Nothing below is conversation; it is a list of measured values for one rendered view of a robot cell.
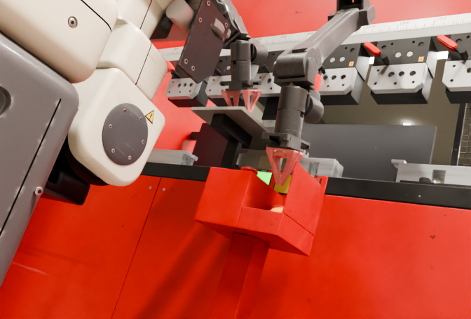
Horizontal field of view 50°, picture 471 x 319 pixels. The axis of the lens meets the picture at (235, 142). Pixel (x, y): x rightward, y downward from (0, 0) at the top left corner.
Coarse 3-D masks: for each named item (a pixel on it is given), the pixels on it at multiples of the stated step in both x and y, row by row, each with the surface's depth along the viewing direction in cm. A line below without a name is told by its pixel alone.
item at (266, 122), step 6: (270, 102) 162; (276, 102) 160; (270, 108) 161; (276, 108) 159; (264, 114) 161; (270, 114) 159; (276, 114) 158; (264, 120) 160; (270, 120) 159; (270, 126) 158
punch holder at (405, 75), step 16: (384, 48) 142; (400, 48) 139; (416, 48) 136; (432, 48) 137; (400, 64) 137; (416, 64) 134; (432, 64) 137; (384, 80) 137; (400, 80) 134; (416, 80) 132; (384, 96) 139; (400, 96) 137; (416, 96) 134
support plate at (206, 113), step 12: (192, 108) 140; (204, 108) 137; (216, 108) 134; (228, 108) 132; (240, 108) 129; (204, 120) 144; (240, 120) 136; (252, 120) 134; (252, 132) 142; (264, 132) 139; (252, 144) 152; (264, 144) 149
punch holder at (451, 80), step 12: (456, 36) 131; (468, 36) 130; (468, 48) 128; (456, 60) 128; (468, 60) 126; (444, 72) 128; (456, 72) 126; (468, 72) 126; (444, 84) 127; (456, 84) 125; (468, 84) 123; (456, 96) 128; (468, 96) 127
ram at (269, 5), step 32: (256, 0) 183; (288, 0) 173; (320, 0) 165; (384, 0) 150; (416, 0) 143; (448, 0) 137; (256, 32) 175; (288, 32) 167; (384, 32) 145; (416, 32) 139; (448, 32) 133
